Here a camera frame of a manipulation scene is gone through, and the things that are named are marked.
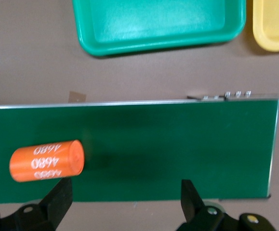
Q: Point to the green plastic tray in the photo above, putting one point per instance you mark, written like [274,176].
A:
[153,24]

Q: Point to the brown tape piece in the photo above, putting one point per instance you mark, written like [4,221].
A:
[77,97]

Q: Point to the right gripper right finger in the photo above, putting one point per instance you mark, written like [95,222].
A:
[195,214]

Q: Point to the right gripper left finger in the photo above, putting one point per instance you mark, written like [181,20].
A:
[50,211]

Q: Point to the green conveyor belt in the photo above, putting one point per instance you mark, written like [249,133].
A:
[153,149]

